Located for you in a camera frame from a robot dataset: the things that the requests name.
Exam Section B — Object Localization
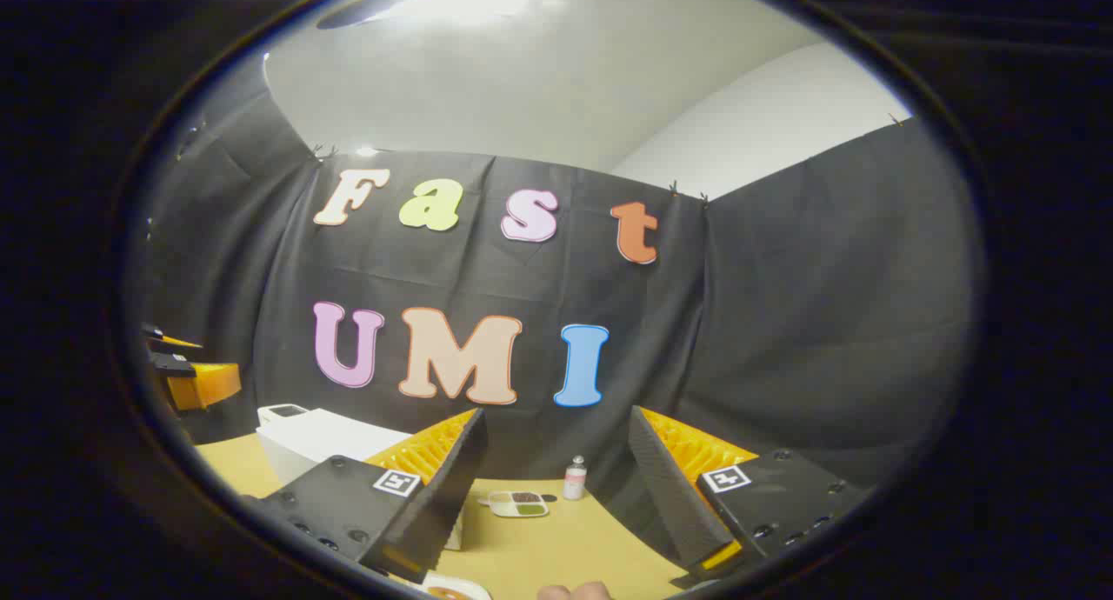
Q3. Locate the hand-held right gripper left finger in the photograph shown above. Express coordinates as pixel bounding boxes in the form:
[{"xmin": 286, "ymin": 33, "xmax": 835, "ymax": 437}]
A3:
[{"xmin": 248, "ymin": 407, "xmax": 490, "ymax": 585}]

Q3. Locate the white microwave oven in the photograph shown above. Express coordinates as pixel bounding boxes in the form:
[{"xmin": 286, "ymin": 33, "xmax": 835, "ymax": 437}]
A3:
[{"xmin": 257, "ymin": 407, "xmax": 466, "ymax": 551}]

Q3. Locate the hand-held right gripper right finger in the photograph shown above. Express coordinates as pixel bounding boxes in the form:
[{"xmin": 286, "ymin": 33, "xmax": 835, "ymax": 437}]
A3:
[{"xmin": 626, "ymin": 405, "xmax": 873, "ymax": 588}]

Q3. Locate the white square plate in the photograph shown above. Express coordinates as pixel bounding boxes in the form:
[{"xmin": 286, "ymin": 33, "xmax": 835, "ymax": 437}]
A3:
[{"xmin": 421, "ymin": 571, "xmax": 493, "ymax": 600}]

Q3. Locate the white divided dish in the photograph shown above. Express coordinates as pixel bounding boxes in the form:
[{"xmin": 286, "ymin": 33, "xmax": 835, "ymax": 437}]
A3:
[{"xmin": 487, "ymin": 490, "xmax": 551, "ymax": 519}]

